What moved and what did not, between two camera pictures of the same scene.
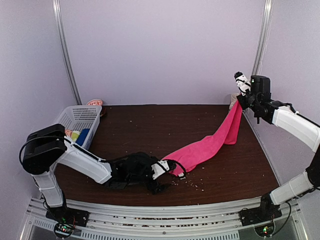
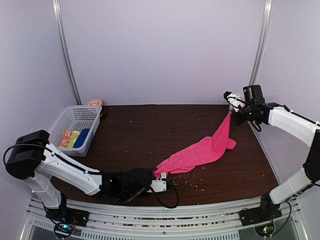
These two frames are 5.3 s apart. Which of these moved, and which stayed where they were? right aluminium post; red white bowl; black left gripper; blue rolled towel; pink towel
Moved: pink towel; black left gripper
Stayed: red white bowl; right aluminium post; blue rolled towel
